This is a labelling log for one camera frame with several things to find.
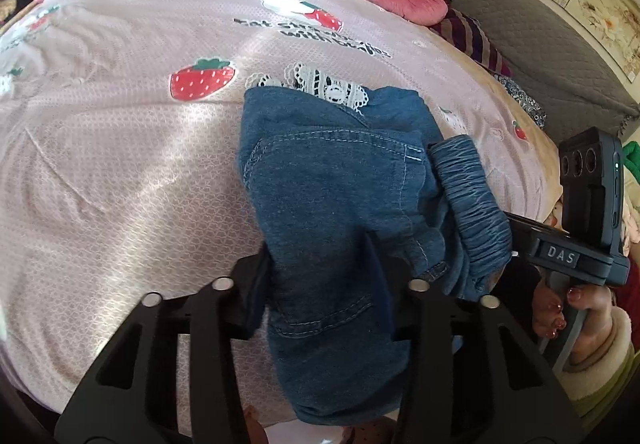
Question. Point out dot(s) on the pink strawberry printed bed sheet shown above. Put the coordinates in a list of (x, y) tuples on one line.
[(125, 174)]

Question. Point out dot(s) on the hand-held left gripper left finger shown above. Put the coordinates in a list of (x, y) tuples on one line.
[(255, 296)]

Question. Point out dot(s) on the blue denim pants lace trim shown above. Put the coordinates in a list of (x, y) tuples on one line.
[(330, 184)]

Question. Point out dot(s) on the grey quilted headboard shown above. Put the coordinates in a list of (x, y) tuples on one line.
[(525, 24)]

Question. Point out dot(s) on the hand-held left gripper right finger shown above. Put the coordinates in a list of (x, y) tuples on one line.
[(384, 306)]

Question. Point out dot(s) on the person's right hand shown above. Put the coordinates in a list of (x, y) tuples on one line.
[(552, 311)]

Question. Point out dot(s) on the purple striped pillow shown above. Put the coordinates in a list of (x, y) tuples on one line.
[(475, 39)]

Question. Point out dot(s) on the blue patterned cloth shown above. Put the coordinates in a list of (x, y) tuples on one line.
[(522, 99)]

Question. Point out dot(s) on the green cloth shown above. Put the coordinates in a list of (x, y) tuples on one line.
[(631, 152)]

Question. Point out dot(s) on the person's right forearm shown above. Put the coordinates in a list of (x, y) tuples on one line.
[(605, 369)]

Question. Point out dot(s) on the dark floral cloth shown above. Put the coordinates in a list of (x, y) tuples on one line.
[(10, 12)]

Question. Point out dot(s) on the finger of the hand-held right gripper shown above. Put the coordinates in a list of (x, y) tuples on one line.
[(519, 231)]

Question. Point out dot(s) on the pink dotted cloth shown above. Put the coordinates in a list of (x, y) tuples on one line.
[(367, 431)]

